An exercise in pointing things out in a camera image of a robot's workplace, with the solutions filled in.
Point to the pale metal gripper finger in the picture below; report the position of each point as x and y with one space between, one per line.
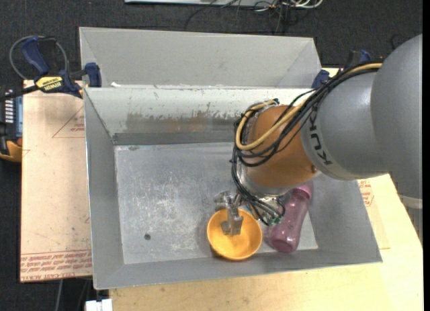
226 227
238 225

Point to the orange bowl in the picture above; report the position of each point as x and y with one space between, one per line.
235 244

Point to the pink plastic bottle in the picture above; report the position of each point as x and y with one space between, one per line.
290 222

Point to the grey metal bin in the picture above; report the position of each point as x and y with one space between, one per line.
168 182

